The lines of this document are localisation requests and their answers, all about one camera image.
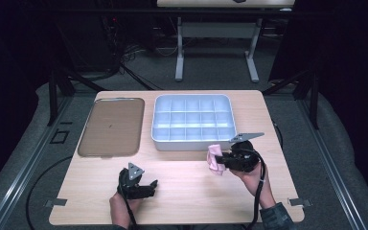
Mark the person's right hand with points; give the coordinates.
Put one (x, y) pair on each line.
(252, 182)

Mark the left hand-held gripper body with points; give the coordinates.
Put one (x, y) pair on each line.
(129, 185)

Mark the aluminium floor rail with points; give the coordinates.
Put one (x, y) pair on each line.
(28, 163)
(329, 163)

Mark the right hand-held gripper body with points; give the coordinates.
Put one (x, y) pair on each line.
(244, 158)

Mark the white divided storage box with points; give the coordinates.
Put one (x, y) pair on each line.
(193, 122)

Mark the white desk with metal legs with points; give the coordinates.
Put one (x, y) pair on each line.
(218, 29)

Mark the brown tray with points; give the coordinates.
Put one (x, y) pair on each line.
(111, 127)

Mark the pink sock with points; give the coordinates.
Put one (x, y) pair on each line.
(214, 159)

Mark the person's left hand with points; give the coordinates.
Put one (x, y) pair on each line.
(119, 211)

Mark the black metal frame stand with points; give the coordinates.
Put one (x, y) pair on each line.
(53, 92)
(313, 96)

